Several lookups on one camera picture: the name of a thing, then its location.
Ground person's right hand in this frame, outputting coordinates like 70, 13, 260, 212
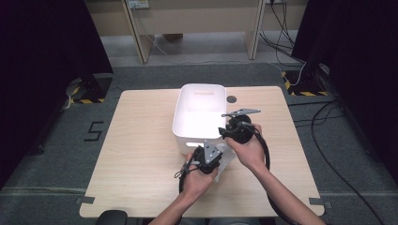
224, 124, 267, 173

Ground wall power socket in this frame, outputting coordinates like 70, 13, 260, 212
127, 0, 150, 9

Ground left hand-held gripper cable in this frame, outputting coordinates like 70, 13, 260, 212
174, 160, 201, 195

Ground white plastic storage box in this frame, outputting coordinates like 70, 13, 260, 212
172, 82, 227, 156

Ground black curtain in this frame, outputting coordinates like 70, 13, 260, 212
0, 0, 114, 188
290, 0, 398, 176

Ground person's grey trousers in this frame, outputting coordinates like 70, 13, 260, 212
179, 217, 261, 225

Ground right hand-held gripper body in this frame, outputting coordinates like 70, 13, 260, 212
221, 108, 262, 144

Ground grey tape strip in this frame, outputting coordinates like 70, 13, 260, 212
309, 197, 332, 210
75, 196, 96, 205

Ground person's left hand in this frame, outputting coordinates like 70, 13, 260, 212
182, 152, 219, 201

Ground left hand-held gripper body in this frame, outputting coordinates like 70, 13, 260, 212
191, 139, 223, 175

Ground hand-held gripper cable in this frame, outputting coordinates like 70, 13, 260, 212
174, 160, 201, 195
240, 121, 301, 225

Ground right hand-held gripper cable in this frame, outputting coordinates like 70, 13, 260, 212
240, 121, 301, 225

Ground beige wooden desk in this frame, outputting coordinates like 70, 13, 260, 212
84, 0, 309, 65

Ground black chair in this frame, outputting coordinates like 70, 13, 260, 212
95, 209, 129, 225

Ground black cable bundle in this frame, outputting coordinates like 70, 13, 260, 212
259, 0, 308, 67

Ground long black floor cable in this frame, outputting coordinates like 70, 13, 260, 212
311, 99, 386, 225

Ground stand base with striped tape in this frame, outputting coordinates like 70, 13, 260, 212
281, 69, 329, 98
65, 73, 114, 106

